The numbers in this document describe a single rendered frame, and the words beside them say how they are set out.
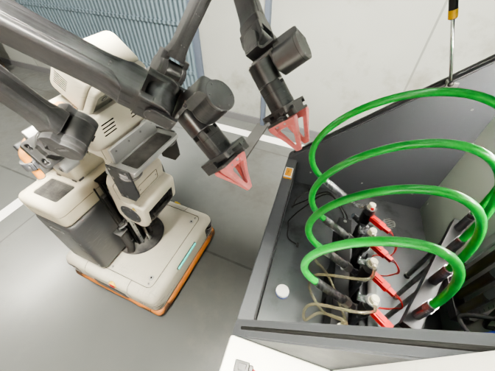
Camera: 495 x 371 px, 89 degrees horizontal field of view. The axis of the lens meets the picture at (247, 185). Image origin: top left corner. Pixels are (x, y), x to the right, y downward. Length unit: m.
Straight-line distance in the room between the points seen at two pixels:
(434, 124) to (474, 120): 0.09
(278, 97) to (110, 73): 0.31
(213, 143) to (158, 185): 0.71
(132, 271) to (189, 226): 0.40
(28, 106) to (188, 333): 1.36
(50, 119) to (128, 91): 0.28
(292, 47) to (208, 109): 0.20
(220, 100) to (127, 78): 0.15
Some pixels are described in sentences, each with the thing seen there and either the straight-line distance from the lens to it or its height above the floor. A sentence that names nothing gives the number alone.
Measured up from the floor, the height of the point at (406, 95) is 1.41.
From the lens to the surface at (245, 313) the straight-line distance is 0.69.
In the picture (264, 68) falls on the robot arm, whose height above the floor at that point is 1.40.
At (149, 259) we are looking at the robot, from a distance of 1.60.
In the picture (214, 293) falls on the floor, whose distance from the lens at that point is 1.73.
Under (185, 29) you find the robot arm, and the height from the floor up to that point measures 1.36.
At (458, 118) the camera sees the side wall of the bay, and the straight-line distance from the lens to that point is 0.96.
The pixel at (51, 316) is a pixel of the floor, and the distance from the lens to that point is 2.04.
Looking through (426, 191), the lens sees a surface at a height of 1.34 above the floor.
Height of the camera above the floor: 1.62
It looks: 47 degrees down
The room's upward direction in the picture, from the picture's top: straight up
